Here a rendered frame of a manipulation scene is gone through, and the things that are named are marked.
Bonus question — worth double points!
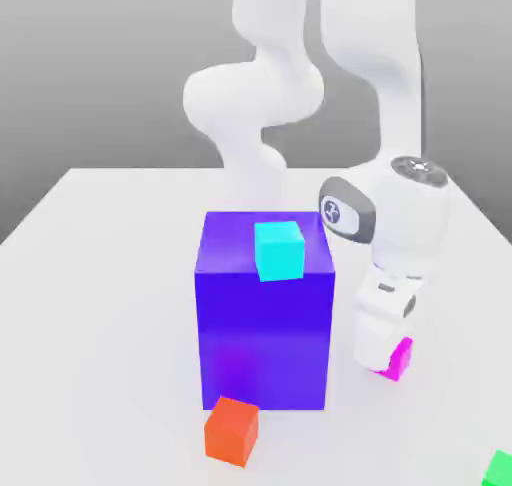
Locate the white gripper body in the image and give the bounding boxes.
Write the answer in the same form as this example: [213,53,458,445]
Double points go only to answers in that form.
[353,308,414,374]

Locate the small magenta cube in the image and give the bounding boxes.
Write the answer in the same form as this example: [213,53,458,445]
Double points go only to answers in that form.
[369,335,414,383]

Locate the small cyan cube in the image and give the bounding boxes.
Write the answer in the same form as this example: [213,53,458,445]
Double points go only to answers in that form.
[254,220,306,284]

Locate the small orange cube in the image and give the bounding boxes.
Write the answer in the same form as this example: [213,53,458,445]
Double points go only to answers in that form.
[203,395,260,469]

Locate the small green cube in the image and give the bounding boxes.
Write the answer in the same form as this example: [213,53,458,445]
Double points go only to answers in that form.
[480,448,512,486]

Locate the large blue box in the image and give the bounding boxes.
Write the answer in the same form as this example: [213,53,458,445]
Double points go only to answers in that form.
[194,210,336,412]

